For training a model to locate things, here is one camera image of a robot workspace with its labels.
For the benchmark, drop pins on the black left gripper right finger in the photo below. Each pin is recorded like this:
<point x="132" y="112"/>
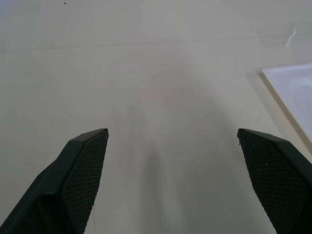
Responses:
<point x="280" y="180"/>

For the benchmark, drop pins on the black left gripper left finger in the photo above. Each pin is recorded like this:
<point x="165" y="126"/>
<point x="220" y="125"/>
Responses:
<point x="61" y="185"/>

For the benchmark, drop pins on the phone box with dark phone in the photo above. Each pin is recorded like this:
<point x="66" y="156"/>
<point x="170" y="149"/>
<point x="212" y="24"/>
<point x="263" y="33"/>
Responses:
<point x="295" y="92"/>

